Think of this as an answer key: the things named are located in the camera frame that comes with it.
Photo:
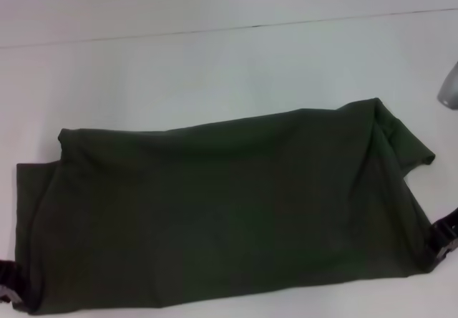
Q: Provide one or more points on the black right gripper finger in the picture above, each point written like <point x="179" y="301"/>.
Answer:
<point x="447" y="225"/>
<point x="447" y="250"/>

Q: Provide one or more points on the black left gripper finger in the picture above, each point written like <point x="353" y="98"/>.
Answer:
<point x="9" y="293"/>
<point x="6" y="273"/>

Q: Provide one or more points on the dark green FREE t-shirt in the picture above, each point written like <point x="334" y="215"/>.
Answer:
<point x="214" y="207"/>

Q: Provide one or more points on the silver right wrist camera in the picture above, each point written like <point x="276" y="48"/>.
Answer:
<point x="450" y="89"/>

